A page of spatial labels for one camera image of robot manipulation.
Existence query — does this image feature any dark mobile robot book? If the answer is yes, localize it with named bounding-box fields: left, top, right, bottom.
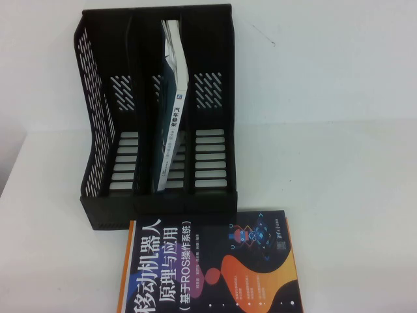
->
left=121, top=210, right=302, bottom=313

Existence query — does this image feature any white-spined teal cover book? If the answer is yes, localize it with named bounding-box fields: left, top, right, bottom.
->
left=155, top=19, right=190, bottom=192

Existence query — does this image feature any black plastic book stand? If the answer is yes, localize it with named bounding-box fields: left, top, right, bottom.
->
left=73, top=3, right=239, bottom=231

